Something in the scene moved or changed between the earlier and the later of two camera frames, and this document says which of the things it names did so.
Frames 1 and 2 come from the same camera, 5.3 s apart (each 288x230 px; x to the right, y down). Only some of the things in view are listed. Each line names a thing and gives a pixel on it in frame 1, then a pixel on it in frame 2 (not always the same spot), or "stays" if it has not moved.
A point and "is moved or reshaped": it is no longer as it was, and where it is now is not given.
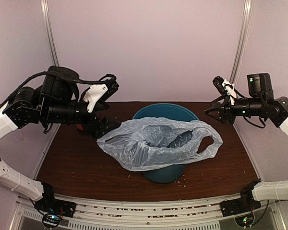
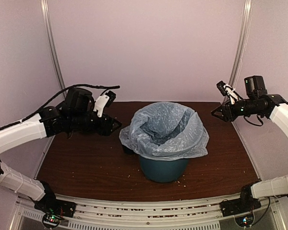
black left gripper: [99, 130] stays
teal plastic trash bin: [166, 110] → [163, 171]
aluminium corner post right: [244, 32] stays
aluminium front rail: [205, 215] stays
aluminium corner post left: [45, 8] stays
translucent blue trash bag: [151, 142] is moved or reshaped
